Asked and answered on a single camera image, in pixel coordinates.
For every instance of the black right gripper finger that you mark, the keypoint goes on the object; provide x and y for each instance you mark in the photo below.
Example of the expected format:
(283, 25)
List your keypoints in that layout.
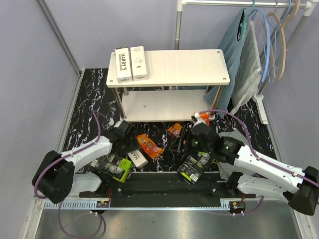
(176, 146)
(182, 135)

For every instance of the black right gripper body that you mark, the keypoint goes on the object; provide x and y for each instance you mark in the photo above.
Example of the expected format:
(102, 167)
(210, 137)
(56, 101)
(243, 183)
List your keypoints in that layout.
(194, 144)

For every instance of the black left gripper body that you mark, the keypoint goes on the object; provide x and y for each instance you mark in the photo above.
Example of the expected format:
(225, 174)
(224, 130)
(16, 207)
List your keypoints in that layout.
(131, 144)

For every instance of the white harry's box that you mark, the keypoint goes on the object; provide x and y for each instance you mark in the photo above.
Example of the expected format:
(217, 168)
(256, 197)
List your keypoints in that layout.
(123, 65)
(138, 61)
(137, 158)

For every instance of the orange Bic razor pack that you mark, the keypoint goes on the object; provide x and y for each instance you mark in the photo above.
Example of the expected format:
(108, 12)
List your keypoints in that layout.
(149, 147)

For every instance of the black green gillette box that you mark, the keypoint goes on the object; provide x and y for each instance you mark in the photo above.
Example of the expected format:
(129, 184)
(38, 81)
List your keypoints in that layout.
(113, 165)
(194, 167)

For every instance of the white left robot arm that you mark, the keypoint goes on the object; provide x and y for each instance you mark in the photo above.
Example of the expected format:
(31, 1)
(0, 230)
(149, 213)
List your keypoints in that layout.
(57, 176)

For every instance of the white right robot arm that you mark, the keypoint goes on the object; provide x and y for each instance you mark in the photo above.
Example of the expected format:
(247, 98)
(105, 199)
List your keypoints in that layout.
(297, 187)

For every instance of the white two-tier shelf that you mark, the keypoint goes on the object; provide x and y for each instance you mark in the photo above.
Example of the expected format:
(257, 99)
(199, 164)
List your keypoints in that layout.
(174, 90)

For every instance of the orange Bic pack middle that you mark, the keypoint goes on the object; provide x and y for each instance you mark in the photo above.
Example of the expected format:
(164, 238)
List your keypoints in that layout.
(175, 130)

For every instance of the orange Bic pack right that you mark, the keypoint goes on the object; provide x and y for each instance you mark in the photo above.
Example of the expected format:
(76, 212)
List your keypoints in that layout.
(205, 117)

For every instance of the grey hanging towel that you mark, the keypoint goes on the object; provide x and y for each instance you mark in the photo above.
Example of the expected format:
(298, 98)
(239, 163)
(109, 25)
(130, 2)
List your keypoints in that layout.
(249, 74)

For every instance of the blue clothes hanger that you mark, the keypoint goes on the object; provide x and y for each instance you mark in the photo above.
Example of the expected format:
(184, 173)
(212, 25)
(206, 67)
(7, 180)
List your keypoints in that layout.
(268, 39)

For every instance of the teal hanging garment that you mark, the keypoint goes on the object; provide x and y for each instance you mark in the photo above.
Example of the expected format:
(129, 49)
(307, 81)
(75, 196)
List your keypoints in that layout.
(232, 46)

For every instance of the wooden clothes hanger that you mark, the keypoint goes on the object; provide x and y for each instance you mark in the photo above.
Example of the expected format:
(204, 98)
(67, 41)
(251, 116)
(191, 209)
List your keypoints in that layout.
(279, 47)

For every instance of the metal clothes rack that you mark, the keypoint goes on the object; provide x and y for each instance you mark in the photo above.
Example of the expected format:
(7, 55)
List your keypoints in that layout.
(212, 94)

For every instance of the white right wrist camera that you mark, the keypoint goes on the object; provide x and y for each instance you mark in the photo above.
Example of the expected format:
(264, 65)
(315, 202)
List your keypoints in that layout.
(197, 119)

